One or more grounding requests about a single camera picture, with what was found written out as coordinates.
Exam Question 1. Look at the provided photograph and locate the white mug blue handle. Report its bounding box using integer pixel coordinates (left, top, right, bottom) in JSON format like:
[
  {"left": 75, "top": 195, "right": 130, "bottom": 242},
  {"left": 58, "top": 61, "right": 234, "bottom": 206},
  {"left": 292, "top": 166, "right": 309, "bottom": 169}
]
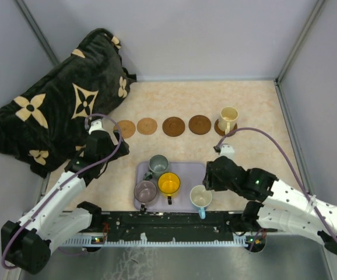
[{"left": 189, "top": 185, "right": 213, "bottom": 219}]

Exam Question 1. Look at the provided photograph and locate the purple mug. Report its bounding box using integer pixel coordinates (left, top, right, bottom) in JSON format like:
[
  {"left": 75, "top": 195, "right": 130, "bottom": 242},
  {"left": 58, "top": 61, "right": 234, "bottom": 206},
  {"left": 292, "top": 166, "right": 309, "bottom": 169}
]
[{"left": 134, "top": 180, "right": 158, "bottom": 212}]

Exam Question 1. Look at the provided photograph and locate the light wooden coaster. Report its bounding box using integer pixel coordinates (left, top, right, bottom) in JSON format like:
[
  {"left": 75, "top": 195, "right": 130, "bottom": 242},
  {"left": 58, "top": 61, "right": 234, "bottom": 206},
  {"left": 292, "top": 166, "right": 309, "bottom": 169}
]
[
  {"left": 117, "top": 120, "right": 136, "bottom": 139},
  {"left": 136, "top": 117, "right": 157, "bottom": 135}
]

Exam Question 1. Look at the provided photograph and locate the black floral plush blanket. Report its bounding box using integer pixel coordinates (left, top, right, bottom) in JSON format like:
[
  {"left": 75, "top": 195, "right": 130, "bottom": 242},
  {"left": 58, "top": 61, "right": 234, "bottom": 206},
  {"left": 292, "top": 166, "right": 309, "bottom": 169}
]
[{"left": 0, "top": 28, "right": 136, "bottom": 177}]

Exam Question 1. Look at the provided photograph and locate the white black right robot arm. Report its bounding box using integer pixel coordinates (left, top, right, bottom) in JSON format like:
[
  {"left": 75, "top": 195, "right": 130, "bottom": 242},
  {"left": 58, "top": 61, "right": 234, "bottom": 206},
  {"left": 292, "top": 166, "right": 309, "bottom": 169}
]
[{"left": 203, "top": 156, "right": 337, "bottom": 255}]

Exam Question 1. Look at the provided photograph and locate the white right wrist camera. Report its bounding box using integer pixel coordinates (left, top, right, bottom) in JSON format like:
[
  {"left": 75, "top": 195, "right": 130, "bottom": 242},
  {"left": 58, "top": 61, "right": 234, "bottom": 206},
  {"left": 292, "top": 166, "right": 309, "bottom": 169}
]
[{"left": 219, "top": 143, "right": 235, "bottom": 160}]

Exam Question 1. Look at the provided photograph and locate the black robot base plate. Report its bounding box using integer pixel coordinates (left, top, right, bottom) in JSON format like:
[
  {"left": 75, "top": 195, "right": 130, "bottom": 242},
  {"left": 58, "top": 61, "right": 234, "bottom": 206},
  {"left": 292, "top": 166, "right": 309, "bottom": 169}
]
[{"left": 69, "top": 209, "right": 278, "bottom": 243}]

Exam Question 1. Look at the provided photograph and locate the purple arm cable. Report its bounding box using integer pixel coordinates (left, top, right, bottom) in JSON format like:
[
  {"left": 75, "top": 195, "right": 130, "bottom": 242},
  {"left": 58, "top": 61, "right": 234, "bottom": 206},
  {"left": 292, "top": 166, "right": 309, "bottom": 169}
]
[
  {"left": 213, "top": 127, "right": 337, "bottom": 259},
  {"left": 1, "top": 113, "right": 124, "bottom": 269}
]

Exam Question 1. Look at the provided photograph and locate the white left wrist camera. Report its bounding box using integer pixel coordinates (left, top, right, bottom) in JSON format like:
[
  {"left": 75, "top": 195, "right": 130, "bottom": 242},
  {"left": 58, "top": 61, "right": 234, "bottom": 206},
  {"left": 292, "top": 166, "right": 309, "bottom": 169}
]
[{"left": 88, "top": 119, "right": 105, "bottom": 135}]

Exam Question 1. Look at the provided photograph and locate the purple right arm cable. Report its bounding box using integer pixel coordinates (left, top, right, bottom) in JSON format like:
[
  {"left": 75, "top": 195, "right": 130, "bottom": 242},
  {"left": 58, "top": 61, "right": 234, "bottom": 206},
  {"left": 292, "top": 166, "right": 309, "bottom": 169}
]
[{"left": 213, "top": 127, "right": 337, "bottom": 259}]

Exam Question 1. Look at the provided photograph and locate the cream mug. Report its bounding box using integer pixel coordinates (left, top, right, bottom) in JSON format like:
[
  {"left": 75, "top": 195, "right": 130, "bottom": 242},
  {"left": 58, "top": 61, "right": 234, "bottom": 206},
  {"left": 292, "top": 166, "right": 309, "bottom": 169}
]
[{"left": 217, "top": 106, "right": 238, "bottom": 134}]

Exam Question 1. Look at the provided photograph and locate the dark brown coaster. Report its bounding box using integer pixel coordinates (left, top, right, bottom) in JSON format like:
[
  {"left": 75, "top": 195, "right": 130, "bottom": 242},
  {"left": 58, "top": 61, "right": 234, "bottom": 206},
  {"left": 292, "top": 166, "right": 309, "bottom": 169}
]
[
  {"left": 162, "top": 117, "right": 185, "bottom": 137},
  {"left": 214, "top": 119, "right": 238, "bottom": 137},
  {"left": 189, "top": 115, "right": 211, "bottom": 135}
]

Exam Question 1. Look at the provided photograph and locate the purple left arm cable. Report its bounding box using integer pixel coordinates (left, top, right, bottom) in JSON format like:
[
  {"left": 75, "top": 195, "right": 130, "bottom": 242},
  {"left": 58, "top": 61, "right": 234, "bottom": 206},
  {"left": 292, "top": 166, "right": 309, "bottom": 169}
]
[{"left": 1, "top": 113, "right": 124, "bottom": 269}]

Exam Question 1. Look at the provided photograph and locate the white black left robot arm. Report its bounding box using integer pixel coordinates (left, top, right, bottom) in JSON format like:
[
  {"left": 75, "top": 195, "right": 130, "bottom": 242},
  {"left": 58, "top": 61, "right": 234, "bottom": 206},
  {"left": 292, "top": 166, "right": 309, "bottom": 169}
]
[{"left": 1, "top": 128, "right": 129, "bottom": 274}]

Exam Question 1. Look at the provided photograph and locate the grey mug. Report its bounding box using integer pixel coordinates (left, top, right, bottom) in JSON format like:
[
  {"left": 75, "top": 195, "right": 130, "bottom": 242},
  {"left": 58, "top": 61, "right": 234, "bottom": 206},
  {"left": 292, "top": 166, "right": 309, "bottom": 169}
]
[{"left": 143, "top": 155, "right": 170, "bottom": 180}]

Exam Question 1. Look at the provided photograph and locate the yellow mug black handle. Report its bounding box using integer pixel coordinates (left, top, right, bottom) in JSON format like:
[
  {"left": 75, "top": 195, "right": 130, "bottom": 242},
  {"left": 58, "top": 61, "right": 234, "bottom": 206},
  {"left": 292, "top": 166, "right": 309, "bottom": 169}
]
[{"left": 157, "top": 172, "right": 181, "bottom": 205}]

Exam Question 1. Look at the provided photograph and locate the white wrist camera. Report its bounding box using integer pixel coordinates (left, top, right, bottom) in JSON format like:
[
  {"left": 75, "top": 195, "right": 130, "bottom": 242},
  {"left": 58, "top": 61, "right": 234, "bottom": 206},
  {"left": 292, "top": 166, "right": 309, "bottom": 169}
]
[
  {"left": 219, "top": 143, "right": 235, "bottom": 160},
  {"left": 88, "top": 119, "right": 105, "bottom": 135}
]

